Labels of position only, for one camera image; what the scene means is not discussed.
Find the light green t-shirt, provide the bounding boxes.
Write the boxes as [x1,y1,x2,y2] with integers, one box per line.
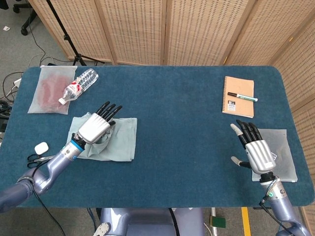
[67,112,138,163]

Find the thin black floor cable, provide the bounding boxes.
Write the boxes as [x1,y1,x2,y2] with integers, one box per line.
[31,31,74,66]

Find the woven wooden folding screen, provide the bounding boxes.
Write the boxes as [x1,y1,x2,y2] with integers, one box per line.
[28,0,315,236]

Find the green white marker pen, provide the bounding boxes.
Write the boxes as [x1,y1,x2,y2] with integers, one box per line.
[227,91,258,102]

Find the blue-grey robot torso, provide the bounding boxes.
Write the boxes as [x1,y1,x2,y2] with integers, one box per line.
[92,207,207,236]

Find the white earbuds case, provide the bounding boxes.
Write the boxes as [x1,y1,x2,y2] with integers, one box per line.
[34,142,49,155]

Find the green block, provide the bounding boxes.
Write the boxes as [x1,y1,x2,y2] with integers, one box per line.
[212,216,226,229]

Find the frosted bag with red cloth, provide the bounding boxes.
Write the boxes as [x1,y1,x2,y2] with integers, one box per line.
[27,65,78,116]

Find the brown spiral notebook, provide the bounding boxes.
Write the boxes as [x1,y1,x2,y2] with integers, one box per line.
[221,76,255,119]

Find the black office chair base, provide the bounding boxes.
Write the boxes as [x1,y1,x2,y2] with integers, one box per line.
[12,0,40,36]

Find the tangled black floor cables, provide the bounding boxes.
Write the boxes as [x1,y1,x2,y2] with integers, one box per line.
[0,71,24,121]

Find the white table leg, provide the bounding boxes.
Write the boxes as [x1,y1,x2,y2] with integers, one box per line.
[211,207,219,236]

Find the black handled scissors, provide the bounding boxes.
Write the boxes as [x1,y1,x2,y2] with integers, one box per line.
[27,153,56,169]

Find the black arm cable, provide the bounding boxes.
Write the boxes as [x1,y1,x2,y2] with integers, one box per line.
[31,167,67,236]
[258,200,290,232]

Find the black tripod stand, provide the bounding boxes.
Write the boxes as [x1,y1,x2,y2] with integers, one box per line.
[46,0,105,66]

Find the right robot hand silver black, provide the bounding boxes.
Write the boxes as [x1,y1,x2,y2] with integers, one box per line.
[230,119,277,175]

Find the frosted bag with QR label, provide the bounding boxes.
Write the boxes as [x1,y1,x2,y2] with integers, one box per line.
[249,127,298,183]

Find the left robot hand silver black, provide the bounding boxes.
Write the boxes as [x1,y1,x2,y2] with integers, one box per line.
[77,101,123,145]

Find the clear plastic water bottle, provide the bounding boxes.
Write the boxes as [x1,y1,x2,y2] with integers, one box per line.
[58,68,99,105]

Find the blue carpet table cover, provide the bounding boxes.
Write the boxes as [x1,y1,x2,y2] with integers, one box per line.
[0,65,315,209]

